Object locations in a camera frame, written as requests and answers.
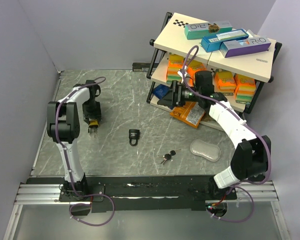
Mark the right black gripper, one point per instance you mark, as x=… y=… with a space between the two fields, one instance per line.
x=171 y=98

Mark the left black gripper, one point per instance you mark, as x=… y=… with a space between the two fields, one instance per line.
x=87 y=116

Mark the yellow padlock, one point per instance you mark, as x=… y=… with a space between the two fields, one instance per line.
x=93 y=128

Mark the black padlock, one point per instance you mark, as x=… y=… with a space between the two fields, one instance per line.
x=134 y=136

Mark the black key bunch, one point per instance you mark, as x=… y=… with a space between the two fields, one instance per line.
x=168 y=156

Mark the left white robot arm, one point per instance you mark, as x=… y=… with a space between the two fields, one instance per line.
x=63 y=126

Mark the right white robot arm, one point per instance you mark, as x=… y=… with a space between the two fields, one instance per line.
x=252 y=154

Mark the blue chips bag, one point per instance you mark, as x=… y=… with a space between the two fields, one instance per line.
x=160 y=91

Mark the orange Kettle chips bag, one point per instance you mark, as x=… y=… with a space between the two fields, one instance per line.
x=191 y=113

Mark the three-tier shelf rack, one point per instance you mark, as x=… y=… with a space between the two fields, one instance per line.
x=172 y=40

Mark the sponge pack far left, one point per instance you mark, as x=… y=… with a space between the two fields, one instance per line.
x=175 y=63

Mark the black device behind shelf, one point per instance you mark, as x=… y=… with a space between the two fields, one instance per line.
x=140 y=66

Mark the orange sponge pack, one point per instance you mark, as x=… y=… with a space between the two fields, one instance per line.
x=224 y=82
x=191 y=69

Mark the clear plastic pouch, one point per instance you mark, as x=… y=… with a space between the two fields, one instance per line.
x=210 y=152

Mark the blue box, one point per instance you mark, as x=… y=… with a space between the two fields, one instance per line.
x=213 y=42

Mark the teal R+O box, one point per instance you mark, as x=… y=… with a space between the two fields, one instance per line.
x=195 y=31

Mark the sponge pack far right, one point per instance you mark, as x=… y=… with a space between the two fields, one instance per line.
x=245 y=89

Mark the purple R+O box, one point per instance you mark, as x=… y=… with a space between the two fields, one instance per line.
x=251 y=45

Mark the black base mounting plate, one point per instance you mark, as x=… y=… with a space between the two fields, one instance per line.
x=155 y=192

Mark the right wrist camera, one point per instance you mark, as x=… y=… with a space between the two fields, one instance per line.
x=181 y=74

